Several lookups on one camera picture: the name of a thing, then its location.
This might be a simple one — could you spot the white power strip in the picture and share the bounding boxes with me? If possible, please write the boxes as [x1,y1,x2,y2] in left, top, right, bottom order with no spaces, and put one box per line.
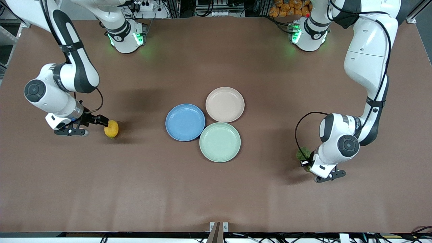
[133,0,156,12]

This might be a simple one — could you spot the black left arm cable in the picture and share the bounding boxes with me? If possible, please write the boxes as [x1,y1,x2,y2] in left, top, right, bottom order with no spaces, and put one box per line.
[295,0,393,161]

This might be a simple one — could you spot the grey brown post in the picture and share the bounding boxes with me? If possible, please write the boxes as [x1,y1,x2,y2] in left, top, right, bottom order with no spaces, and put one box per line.
[207,222,221,243]

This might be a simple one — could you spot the green lettuce leaf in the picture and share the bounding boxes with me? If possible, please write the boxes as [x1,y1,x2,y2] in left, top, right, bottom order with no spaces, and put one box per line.
[296,146,313,173]

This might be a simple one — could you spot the pale green round plate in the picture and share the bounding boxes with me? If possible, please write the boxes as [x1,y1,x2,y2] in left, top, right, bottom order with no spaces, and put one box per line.
[199,122,241,163]

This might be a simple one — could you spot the beige pink round plate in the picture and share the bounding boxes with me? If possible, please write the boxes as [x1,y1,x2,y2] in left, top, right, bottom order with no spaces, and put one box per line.
[205,87,245,123]

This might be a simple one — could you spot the brown table cover sheet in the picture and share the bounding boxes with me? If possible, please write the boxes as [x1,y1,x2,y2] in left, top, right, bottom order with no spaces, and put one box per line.
[0,16,432,233]

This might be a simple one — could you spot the yellow lemon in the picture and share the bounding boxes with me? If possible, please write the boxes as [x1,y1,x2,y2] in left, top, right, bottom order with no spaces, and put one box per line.
[104,120,119,139]

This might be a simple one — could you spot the small metal bracket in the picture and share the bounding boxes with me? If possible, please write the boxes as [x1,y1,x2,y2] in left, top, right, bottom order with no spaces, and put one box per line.
[209,222,229,233]

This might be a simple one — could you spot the pile of orange packets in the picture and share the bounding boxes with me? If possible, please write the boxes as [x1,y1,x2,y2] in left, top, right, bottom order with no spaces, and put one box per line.
[269,0,312,18]

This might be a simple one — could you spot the blue round plate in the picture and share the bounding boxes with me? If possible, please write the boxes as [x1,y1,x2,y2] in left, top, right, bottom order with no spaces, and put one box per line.
[165,103,206,142]

